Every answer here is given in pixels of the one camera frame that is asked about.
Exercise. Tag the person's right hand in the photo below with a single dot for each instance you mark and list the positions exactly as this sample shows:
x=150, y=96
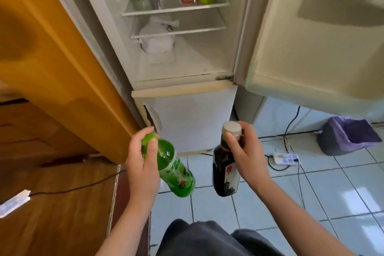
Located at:
x=252, y=162

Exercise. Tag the person's left hand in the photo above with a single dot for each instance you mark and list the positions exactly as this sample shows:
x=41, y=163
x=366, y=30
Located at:
x=144, y=180

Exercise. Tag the dark tea bottle pagoda label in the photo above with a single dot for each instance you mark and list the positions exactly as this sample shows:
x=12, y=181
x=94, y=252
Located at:
x=225, y=174

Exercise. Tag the white refrigerator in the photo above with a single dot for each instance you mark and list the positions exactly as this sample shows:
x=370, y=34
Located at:
x=192, y=114

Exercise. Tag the person's left forearm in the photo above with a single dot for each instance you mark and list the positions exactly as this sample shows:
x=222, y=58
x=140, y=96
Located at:
x=126, y=231

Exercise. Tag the person's right forearm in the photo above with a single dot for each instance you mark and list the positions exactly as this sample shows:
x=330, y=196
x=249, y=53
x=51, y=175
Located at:
x=300, y=222

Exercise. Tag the white power strip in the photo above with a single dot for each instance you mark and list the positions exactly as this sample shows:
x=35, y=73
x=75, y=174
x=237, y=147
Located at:
x=285, y=159
x=15, y=204

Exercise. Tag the low white cabinet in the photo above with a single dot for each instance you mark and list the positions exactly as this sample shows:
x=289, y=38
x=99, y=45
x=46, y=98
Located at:
x=276, y=111

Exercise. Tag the deep clear door bin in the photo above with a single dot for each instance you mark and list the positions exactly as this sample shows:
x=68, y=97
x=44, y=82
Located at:
x=300, y=96

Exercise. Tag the trash bin purple liner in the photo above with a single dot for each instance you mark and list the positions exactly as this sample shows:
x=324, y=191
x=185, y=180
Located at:
x=345, y=138

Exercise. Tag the printed clear plastic bag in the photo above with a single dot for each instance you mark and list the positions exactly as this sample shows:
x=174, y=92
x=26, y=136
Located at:
x=156, y=42

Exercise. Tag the glass crisper cover shelf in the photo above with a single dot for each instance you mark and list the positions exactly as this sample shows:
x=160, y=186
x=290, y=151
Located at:
x=195, y=29

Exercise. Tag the orange wooden door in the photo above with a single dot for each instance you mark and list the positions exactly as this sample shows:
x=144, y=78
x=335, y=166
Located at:
x=60, y=54

